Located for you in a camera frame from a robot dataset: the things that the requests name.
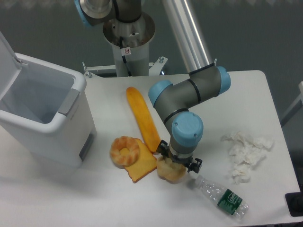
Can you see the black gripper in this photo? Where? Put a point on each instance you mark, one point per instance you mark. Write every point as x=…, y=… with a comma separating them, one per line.
x=185, y=159

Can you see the pale round knotted bread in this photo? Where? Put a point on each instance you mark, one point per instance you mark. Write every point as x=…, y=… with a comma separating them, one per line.
x=169, y=170

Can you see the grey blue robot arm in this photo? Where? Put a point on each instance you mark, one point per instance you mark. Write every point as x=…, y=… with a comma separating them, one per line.
x=172, y=102

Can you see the orange toast slice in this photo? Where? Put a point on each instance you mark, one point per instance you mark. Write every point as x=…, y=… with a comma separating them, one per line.
x=145, y=164

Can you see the clear plastic water bottle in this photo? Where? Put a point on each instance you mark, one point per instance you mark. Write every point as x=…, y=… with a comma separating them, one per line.
x=221, y=196

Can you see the crumpled white tissue paper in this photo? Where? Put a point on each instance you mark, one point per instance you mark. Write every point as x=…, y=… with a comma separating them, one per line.
x=246, y=153

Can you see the long orange baguette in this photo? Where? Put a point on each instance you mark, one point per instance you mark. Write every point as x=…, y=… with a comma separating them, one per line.
x=143, y=118

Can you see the black device at edge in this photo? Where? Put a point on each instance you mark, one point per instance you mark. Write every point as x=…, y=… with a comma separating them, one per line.
x=294, y=202

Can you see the white furniture piece right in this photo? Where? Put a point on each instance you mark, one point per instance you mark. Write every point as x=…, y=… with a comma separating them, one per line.
x=293, y=108

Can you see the white trash bin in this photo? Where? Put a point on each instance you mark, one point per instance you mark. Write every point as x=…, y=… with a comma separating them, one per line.
x=44, y=107

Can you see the ring shaped donut bread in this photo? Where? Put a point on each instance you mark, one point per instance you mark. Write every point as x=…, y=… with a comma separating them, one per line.
x=124, y=151

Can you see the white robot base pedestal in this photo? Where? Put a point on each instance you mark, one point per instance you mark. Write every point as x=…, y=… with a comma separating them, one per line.
x=130, y=46

